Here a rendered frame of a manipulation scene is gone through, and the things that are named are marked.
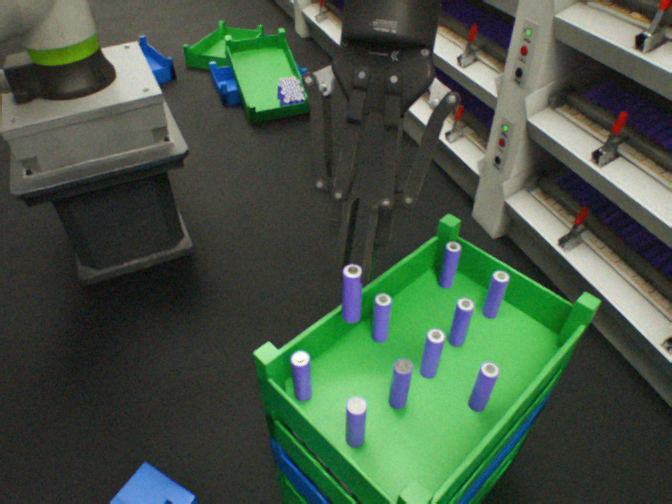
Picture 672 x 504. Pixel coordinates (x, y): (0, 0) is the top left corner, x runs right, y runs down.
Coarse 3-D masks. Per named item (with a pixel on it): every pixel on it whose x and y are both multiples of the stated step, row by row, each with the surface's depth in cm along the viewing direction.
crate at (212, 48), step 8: (224, 24) 208; (216, 32) 206; (224, 32) 209; (232, 32) 209; (240, 32) 208; (248, 32) 207; (256, 32) 206; (208, 40) 202; (216, 40) 208; (224, 40) 211; (184, 48) 187; (192, 48) 193; (200, 48) 198; (208, 48) 203; (216, 48) 204; (224, 48) 204; (184, 56) 189; (192, 56) 188; (200, 56) 187; (208, 56) 186; (216, 56) 185; (224, 56) 198; (192, 64) 191; (200, 64) 190; (208, 64) 188; (216, 64) 188; (224, 64) 186
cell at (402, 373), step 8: (400, 360) 47; (408, 360) 47; (400, 368) 47; (408, 368) 47; (392, 376) 48; (400, 376) 47; (408, 376) 47; (392, 384) 48; (400, 384) 47; (408, 384) 48; (392, 392) 49; (400, 392) 48; (408, 392) 49; (392, 400) 50; (400, 400) 49; (400, 408) 50
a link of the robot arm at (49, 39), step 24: (24, 0) 73; (48, 0) 76; (72, 0) 80; (24, 24) 75; (48, 24) 79; (72, 24) 81; (24, 48) 83; (48, 48) 82; (72, 48) 83; (96, 48) 88
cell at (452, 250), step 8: (448, 248) 59; (456, 248) 59; (448, 256) 59; (456, 256) 59; (448, 264) 60; (456, 264) 60; (440, 272) 62; (448, 272) 61; (440, 280) 63; (448, 280) 62
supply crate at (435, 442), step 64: (320, 320) 53; (448, 320) 59; (512, 320) 59; (576, 320) 53; (320, 384) 53; (384, 384) 53; (448, 384) 53; (512, 384) 53; (320, 448) 46; (384, 448) 48; (448, 448) 48
